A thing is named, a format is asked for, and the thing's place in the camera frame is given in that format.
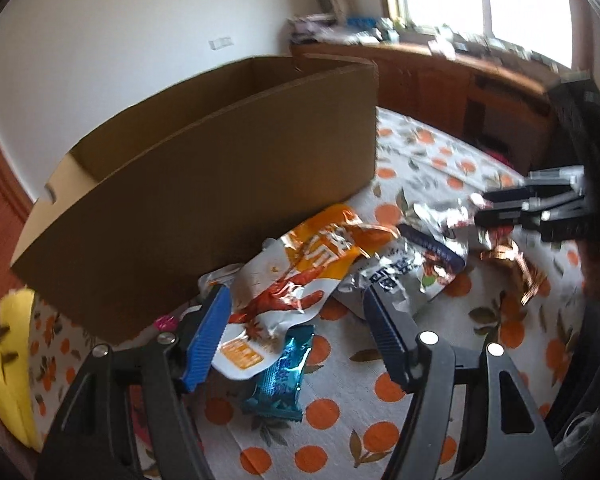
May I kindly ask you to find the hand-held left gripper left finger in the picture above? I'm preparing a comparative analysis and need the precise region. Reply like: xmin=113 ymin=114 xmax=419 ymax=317
xmin=34 ymin=284 xmax=233 ymax=480

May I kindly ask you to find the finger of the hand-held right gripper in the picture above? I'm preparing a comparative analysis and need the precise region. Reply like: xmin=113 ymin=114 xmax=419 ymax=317
xmin=474 ymin=200 xmax=592 ymax=242
xmin=481 ymin=165 xmax=587 ymax=209

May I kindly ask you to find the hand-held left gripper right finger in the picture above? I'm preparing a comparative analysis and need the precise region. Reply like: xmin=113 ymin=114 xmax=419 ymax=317
xmin=362 ymin=287 xmax=563 ymax=480

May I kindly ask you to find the small pink wrapper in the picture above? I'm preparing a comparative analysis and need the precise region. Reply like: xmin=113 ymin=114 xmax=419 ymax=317
xmin=155 ymin=310 xmax=191 ymax=333

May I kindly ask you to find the small white packet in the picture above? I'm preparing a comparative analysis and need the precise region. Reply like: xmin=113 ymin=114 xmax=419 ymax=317
xmin=197 ymin=265 xmax=243 ymax=301

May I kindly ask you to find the white and blue snack packet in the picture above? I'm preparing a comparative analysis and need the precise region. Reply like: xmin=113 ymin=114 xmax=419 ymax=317
xmin=337 ymin=224 xmax=468 ymax=321

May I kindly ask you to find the teal snack bar packet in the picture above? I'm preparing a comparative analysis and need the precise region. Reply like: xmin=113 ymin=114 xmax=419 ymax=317
xmin=240 ymin=324 xmax=316 ymax=422

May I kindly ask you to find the orange and silver snack packet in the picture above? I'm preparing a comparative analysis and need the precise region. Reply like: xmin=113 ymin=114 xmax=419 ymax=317
xmin=215 ymin=203 xmax=401 ymax=383

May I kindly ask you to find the brown cardboard box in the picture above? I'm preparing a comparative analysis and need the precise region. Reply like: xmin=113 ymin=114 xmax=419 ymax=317
xmin=10 ymin=52 xmax=378 ymax=346

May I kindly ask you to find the orange fruit print bed sheet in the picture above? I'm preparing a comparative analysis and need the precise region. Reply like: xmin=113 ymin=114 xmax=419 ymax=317
xmin=0 ymin=107 xmax=596 ymax=480

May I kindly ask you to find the wooden cabinet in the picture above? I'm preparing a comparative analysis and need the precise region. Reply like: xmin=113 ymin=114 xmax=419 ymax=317
xmin=290 ymin=42 xmax=571 ymax=171

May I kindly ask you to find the window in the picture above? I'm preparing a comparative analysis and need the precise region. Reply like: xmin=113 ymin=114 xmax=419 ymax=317
xmin=380 ymin=0 xmax=576 ymax=66

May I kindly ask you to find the clutter of small household items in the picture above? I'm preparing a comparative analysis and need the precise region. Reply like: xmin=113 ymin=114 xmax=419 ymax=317
xmin=287 ymin=12 xmax=561 ymax=68

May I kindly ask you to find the red-brown wooden panel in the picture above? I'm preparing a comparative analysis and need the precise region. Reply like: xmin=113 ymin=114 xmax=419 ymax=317
xmin=0 ymin=105 xmax=36 ymax=281

